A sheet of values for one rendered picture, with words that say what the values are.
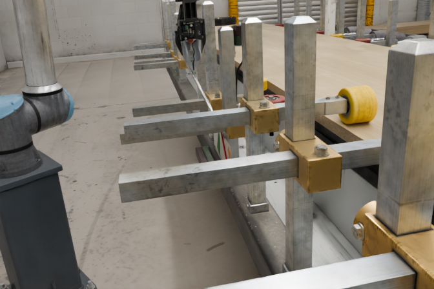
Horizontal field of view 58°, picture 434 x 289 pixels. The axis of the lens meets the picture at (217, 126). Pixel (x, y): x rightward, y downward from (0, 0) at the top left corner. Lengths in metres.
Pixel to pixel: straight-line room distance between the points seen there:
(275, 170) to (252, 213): 0.37
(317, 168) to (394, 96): 0.21
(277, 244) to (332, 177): 0.31
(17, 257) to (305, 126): 1.33
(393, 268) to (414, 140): 0.11
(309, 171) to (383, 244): 0.17
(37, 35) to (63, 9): 7.21
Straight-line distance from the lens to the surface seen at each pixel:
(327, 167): 0.55
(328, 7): 2.62
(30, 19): 1.61
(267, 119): 0.77
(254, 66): 0.81
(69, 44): 8.86
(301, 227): 0.68
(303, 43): 0.57
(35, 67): 1.64
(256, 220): 0.91
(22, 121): 1.59
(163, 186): 0.54
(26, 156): 1.62
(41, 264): 1.76
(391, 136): 0.38
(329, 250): 0.96
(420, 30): 9.18
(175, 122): 0.77
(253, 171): 0.55
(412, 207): 0.40
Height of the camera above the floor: 1.19
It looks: 19 degrees down
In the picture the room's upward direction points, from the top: 4 degrees counter-clockwise
